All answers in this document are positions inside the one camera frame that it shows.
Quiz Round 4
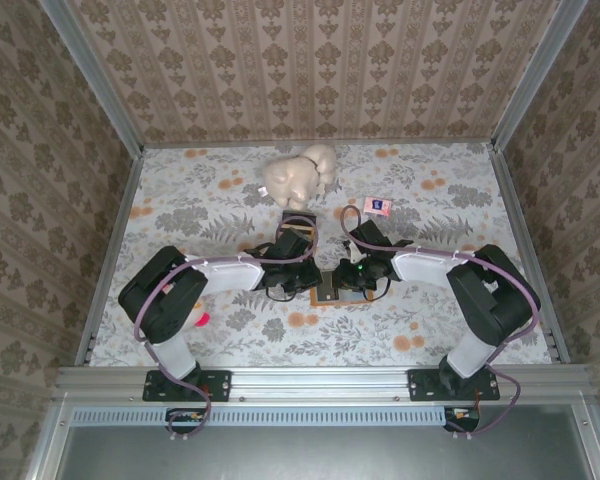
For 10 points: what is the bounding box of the orange leather card holder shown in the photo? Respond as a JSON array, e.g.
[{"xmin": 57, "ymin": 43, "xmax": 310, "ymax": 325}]
[{"xmin": 309, "ymin": 269, "xmax": 377, "ymax": 308}]

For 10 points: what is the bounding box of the red box with brown lid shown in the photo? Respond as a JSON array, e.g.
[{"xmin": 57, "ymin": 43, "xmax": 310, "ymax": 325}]
[{"xmin": 281, "ymin": 209, "xmax": 321, "ymax": 254}]

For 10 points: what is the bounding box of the floral table cover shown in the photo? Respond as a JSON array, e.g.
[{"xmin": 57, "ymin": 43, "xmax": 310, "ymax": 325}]
[{"xmin": 86, "ymin": 142, "xmax": 557, "ymax": 369}]

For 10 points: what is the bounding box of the small pink packet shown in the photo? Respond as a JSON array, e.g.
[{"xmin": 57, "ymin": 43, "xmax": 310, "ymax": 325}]
[{"xmin": 363, "ymin": 196, "xmax": 393, "ymax": 220}]

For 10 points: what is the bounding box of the beige plush dog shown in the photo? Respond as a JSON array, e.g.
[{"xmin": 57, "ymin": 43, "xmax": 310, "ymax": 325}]
[{"xmin": 256, "ymin": 143, "xmax": 340, "ymax": 213}]

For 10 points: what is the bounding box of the round plush toy with glasses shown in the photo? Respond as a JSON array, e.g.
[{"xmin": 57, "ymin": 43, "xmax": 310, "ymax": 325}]
[{"xmin": 161, "ymin": 282, "xmax": 213, "ymax": 330}]

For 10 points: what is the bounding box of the grey metal panel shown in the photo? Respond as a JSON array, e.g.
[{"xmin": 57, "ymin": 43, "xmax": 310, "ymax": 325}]
[{"xmin": 27, "ymin": 392, "xmax": 600, "ymax": 480}]

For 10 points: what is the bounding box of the thin black camera cable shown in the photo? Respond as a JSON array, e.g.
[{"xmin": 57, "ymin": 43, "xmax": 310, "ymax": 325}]
[
  {"xmin": 360, "ymin": 276, "xmax": 393, "ymax": 303},
  {"xmin": 264, "ymin": 281, "xmax": 299, "ymax": 303}
]

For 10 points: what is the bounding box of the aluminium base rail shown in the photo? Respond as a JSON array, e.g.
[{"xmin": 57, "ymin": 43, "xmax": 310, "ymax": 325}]
[{"xmin": 53, "ymin": 363, "xmax": 598, "ymax": 405}]

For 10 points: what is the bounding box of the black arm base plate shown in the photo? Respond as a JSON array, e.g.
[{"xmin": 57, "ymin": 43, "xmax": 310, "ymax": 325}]
[
  {"xmin": 407, "ymin": 367, "xmax": 502, "ymax": 404},
  {"xmin": 142, "ymin": 368, "xmax": 233, "ymax": 404}
]

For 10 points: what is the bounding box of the white slotted cable duct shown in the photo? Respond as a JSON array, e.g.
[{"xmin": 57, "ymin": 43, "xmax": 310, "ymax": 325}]
[{"xmin": 71, "ymin": 405, "xmax": 452, "ymax": 428}]

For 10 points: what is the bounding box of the aluminium side rail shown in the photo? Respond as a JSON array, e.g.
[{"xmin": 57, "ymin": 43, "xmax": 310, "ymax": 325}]
[
  {"xmin": 493, "ymin": 148, "xmax": 575, "ymax": 365},
  {"xmin": 73, "ymin": 148, "xmax": 147, "ymax": 367}
]

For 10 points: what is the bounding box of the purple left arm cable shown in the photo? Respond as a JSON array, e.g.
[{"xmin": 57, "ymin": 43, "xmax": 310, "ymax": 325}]
[{"xmin": 133, "ymin": 219, "xmax": 322, "ymax": 444}]

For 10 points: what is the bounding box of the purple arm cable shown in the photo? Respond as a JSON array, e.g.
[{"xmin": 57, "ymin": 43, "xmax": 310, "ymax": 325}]
[
  {"xmin": 340, "ymin": 204, "xmax": 543, "ymax": 442},
  {"xmin": 133, "ymin": 219, "xmax": 322, "ymax": 444}
]

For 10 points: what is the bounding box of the black connector box with wires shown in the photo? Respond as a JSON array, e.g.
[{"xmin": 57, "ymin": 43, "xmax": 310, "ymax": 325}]
[
  {"xmin": 443, "ymin": 405, "xmax": 483, "ymax": 434},
  {"xmin": 165, "ymin": 407, "xmax": 209, "ymax": 436}
]

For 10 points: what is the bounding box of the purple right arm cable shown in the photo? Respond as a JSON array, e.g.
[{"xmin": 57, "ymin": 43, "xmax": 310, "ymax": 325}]
[{"xmin": 340, "ymin": 204, "xmax": 543, "ymax": 442}]

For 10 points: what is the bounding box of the aluminium corner post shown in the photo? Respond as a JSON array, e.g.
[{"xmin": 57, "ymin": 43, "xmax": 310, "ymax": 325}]
[
  {"xmin": 490, "ymin": 0, "xmax": 595, "ymax": 150},
  {"xmin": 38, "ymin": 0, "xmax": 147, "ymax": 158}
]

